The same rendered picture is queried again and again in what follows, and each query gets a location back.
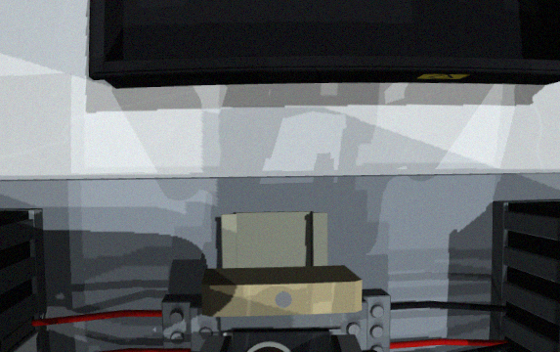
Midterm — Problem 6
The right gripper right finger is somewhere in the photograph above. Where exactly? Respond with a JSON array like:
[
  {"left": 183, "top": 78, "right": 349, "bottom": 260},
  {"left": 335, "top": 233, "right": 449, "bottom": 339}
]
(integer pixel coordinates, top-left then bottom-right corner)
[{"left": 331, "top": 334, "right": 377, "bottom": 352}]

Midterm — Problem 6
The black parts tray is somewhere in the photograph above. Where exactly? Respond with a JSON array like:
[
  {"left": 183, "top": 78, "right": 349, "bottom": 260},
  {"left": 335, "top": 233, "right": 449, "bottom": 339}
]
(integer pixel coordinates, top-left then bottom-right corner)
[{"left": 89, "top": 0, "right": 560, "bottom": 89}]

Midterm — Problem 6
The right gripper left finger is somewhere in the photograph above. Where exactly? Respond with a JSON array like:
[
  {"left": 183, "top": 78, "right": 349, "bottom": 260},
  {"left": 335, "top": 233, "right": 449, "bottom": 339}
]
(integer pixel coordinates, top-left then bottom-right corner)
[{"left": 200, "top": 335, "right": 232, "bottom": 352}]

